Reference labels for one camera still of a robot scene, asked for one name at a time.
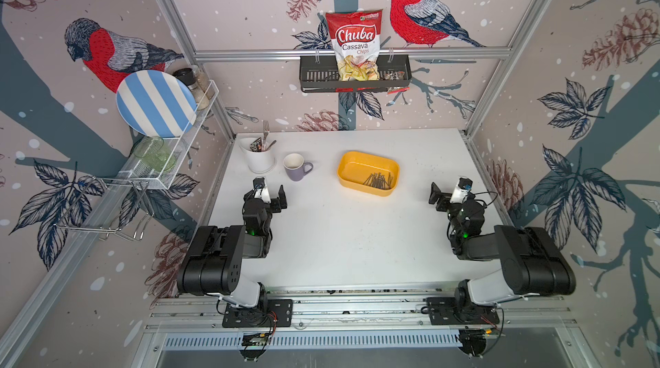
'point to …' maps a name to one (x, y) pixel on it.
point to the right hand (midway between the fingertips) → (445, 182)
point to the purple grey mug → (295, 166)
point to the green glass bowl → (151, 150)
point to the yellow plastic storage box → (369, 174)
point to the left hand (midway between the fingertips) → (273, 181)
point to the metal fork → (265, 124)
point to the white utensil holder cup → (259, 162)
